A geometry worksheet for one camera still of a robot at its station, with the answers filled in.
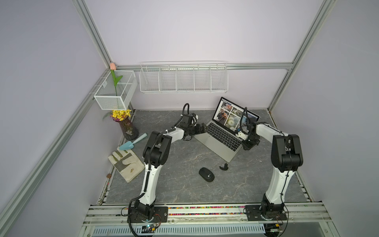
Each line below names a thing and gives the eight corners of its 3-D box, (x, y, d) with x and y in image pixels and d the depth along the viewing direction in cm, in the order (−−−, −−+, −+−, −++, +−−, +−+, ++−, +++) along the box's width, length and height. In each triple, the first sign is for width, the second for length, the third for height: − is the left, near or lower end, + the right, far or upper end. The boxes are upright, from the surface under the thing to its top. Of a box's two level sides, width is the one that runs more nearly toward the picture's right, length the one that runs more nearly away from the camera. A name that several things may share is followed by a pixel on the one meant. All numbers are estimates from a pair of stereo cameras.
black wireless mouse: (198, 172, 90) (198, 170, 87) (203, 167, 92) (203, 165, 89) (210, 184, 85) (210, 182, 83) (215, 178, 87) (216, 176, 85)
